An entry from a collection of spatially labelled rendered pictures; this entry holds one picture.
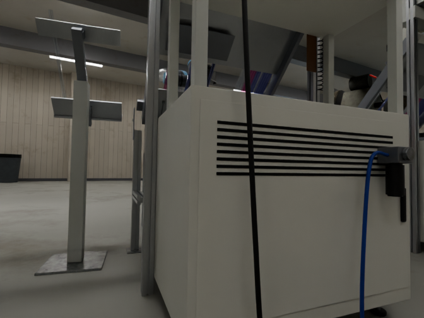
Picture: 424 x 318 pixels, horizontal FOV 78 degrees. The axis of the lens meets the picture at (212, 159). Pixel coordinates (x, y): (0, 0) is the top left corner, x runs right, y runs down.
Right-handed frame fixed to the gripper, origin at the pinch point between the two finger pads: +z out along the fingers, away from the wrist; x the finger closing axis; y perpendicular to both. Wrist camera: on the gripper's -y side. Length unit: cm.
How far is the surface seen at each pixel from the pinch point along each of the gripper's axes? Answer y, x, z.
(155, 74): 9, -33, 37
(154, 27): 23.1, -34.0, 26.9
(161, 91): -7.8, -23.7, -0.1
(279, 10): 38, 6, 41
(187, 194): -2, -32, 92
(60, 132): -360, -187, -672
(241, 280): -18, -20, 103
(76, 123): -24, -62, 11
